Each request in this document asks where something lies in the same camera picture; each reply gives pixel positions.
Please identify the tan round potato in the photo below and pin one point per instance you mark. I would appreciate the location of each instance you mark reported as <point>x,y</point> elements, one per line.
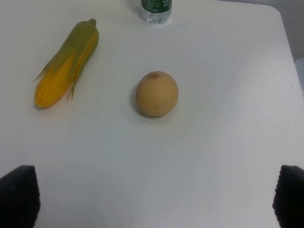
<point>156,94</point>

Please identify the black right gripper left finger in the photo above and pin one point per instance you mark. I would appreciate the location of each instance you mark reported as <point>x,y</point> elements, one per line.
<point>19,198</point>

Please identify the clear plastic water bottle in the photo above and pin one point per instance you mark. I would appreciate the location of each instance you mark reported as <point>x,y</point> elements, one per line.
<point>156,11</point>

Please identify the yellow corn cob green husk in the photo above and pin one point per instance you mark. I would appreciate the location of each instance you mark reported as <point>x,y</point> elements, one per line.
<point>63,71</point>

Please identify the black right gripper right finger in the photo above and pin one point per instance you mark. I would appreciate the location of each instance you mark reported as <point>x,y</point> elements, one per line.
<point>288,202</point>

